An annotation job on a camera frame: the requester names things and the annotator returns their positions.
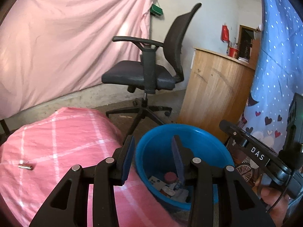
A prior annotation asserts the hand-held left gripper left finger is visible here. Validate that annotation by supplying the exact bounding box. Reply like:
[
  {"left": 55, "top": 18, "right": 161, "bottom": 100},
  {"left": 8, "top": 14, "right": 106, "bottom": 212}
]
[{"left": 30, "top": 135, "right": 136, "bottom": 227}]

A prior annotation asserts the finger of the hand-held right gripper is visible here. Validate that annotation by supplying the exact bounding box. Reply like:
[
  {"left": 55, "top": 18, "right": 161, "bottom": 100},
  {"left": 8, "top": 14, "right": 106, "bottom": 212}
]
[{"left": 219, "top": 120, "right": 249, "bottom": 147}]

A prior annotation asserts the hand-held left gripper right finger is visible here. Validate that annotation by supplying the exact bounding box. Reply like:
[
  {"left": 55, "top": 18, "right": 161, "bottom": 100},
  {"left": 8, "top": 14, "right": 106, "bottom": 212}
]
[{"left": 171, "top": 135, "right": 276, "bottom": 227}]

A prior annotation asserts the pink round lid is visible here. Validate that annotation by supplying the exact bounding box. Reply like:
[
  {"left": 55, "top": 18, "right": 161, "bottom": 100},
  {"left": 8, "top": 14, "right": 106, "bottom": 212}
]
[{"left": 164, "top": 172, "right": 179, "bottom": 184}]

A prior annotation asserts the blue plastic basin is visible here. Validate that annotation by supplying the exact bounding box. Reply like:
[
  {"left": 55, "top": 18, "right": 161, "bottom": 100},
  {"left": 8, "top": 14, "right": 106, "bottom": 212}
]
[{"left": 135, "top": 123, "right": 235, "bottom": 212}]

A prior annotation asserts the beige phone case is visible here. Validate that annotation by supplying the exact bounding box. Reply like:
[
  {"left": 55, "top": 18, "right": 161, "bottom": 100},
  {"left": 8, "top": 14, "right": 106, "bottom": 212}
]
[{"left": 148, "top": 175, "right": 164, "bottom": 188}]

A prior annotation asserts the person's right hand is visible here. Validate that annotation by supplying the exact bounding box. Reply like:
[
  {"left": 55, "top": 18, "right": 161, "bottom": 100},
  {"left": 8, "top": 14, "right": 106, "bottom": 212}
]
[{"left": 260, "top": 186, "right": 291, "bottom": 227}]

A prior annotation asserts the wooden counter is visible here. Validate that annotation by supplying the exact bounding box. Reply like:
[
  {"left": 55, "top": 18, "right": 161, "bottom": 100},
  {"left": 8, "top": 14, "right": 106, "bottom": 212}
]
[{"left": 177, "top": 47, "right": 256, "bottom": 143}]

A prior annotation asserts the pink checked tablecloth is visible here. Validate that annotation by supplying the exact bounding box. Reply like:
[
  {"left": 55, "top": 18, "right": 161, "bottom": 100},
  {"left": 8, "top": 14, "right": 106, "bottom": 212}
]
[{"left": 0, "top": 107, "right": 190, "bottom": 227}]

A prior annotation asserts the black office chair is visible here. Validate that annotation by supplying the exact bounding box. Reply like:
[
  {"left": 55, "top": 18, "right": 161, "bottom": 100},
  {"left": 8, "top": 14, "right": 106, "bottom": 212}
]
[{"left": 101, "top": 2, "right": 202, "bottom": 145}]

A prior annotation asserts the blue dotted printed curtain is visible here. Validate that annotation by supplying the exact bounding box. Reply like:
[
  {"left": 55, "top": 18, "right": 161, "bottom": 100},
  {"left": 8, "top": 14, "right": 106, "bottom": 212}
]
[{"left": 227, "top": 0, "right": 303, "bottom": 194}]

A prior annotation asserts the red hanging ornament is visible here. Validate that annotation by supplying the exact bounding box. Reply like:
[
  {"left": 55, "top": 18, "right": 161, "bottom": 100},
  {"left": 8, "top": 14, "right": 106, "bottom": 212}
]
[{"left": 221, "top": 24, "right": 230, "bottom": 42}]

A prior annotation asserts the pink hanging sheet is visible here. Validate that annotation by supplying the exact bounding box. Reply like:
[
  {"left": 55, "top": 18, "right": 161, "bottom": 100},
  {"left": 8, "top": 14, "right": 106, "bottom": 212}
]
[{"left": 0, "top": 0, "right": 158, "bottom": 119}]

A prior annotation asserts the green hanging board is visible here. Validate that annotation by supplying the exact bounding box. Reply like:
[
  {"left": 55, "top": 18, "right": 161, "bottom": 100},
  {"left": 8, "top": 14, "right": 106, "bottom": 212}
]
[{"left": 150, "top": 3, "right": 164, "bottom": 16}]

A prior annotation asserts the wooden door frame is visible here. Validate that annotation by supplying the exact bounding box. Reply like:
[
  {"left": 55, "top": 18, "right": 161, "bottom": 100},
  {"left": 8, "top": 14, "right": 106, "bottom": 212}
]
[{"left": 238, "top": 25, "right": 261, "bottom": 64}]

